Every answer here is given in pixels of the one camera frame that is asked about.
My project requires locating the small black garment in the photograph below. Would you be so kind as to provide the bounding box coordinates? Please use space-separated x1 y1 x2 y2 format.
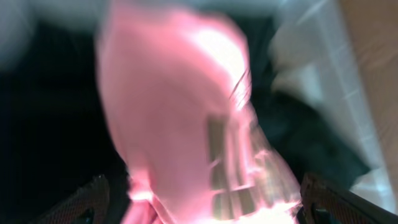
1 22 129 223

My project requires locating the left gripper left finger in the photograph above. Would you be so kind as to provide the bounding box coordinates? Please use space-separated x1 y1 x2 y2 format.
29 175 109 224

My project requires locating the navy blue garment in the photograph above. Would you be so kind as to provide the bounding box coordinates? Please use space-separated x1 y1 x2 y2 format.
231 16 371 189

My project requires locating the clear plastic storage container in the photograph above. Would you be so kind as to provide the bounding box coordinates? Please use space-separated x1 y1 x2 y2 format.
1 0 397 213

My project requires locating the pink printed shirt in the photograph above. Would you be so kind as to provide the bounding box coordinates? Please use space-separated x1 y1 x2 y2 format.
96 1 301 224

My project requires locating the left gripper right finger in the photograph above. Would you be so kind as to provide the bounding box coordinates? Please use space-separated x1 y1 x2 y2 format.
297 173 397 224

